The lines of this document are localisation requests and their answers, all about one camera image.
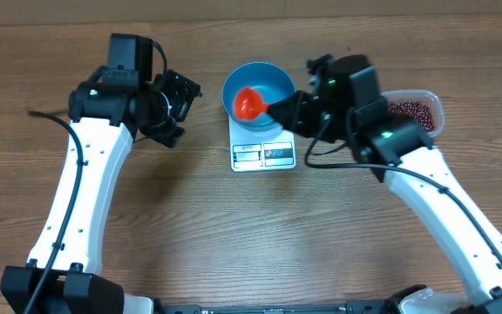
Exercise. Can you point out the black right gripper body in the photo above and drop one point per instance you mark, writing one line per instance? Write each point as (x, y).
(312, 108)

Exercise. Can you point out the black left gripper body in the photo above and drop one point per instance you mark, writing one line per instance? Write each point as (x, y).
(179, 92)

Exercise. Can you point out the red scoop with blue handle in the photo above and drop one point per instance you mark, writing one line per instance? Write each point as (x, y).
(248, 104)

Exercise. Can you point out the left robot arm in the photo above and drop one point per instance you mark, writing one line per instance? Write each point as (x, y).
(122, 102)

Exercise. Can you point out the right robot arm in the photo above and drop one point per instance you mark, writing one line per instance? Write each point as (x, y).
(346, 104)

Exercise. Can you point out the blue bowl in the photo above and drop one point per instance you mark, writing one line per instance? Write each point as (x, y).
(270, 81)

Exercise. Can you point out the white digital kitchen scale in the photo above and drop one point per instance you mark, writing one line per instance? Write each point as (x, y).
(251, 151)

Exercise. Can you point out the red beans in container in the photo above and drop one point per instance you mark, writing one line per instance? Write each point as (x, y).
(417, 110)

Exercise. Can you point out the clear plastic container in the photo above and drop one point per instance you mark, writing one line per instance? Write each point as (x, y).
(424, 96)

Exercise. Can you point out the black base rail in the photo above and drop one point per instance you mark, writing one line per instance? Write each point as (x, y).
(350, 307)

